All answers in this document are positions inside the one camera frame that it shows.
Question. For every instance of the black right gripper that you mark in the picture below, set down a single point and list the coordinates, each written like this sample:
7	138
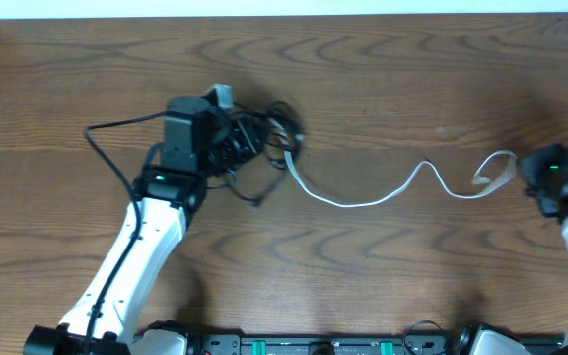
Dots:
531	162

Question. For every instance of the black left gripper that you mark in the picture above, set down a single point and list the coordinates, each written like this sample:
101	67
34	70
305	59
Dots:
252	136

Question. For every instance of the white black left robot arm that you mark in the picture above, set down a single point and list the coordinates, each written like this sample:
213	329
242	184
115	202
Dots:
204	136

